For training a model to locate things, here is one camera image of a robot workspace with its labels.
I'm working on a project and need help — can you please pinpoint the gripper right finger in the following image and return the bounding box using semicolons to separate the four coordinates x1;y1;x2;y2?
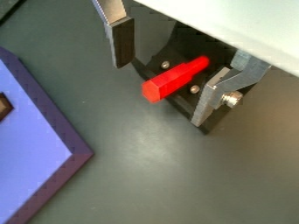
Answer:
191;50;272;127

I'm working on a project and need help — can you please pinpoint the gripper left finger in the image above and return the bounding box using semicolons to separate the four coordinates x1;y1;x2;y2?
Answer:
91;0;137;68

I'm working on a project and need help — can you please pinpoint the red peg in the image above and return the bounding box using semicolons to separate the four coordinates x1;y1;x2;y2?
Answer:
142;56;210;102

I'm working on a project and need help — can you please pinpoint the purple base board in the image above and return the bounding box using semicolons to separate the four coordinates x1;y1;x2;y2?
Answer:
0;47;94;224

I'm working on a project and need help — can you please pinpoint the brown T-shaped block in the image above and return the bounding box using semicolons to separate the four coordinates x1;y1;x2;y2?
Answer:
0;93;15;122

